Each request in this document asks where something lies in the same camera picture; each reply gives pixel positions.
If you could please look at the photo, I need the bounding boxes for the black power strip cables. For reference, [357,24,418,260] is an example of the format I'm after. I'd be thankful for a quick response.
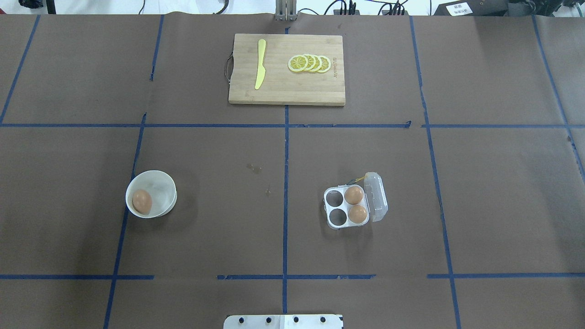
[315,0,410,16]

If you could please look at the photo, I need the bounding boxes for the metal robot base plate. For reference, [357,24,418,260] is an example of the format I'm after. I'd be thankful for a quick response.
[223,314,344,329]

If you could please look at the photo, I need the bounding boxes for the black box with label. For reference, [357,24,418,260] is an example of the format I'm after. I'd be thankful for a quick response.
[431,0,531,17]

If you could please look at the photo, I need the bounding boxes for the brown egg from bowl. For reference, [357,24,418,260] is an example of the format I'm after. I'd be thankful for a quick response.
[132,189,153,215]

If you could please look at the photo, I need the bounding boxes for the lemon slice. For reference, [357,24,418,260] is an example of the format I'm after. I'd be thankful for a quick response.
[308,54,322,72]
[287,55,309,72]
[316,55,331,73]

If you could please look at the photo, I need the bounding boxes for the back lemon slice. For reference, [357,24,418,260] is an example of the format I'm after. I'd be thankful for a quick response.
[316,55,331,73]

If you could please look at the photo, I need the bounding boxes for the front lemon slice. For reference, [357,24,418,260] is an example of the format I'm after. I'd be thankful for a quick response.
[287,55,309,72]

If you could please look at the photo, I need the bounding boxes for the clear plastic egg box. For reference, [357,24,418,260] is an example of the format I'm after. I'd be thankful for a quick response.
[323,171,388,230]

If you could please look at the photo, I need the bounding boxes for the yellow plastic knife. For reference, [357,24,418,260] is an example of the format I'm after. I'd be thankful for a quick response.
[255,39,266,90]

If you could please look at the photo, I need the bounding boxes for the brown egg near cell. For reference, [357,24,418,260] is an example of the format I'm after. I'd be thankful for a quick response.
[348,205,368,224]

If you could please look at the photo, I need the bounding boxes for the brown egg cell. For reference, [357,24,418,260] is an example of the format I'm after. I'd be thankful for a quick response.
[348,205,368,224]
[343,185,364,205]

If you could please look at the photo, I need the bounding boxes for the grey metal camera post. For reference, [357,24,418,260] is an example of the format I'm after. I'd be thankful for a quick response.
[275,0,298,21]

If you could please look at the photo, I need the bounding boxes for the white round bowl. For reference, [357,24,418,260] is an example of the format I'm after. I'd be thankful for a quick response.
[125,170,178,219]

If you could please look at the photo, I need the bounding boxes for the bamboo cutting board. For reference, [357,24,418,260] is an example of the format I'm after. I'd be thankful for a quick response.
[229,33,346,106]

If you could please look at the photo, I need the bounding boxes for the brown egg far cell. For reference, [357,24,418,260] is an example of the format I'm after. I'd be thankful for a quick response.
[343,185,364,205]

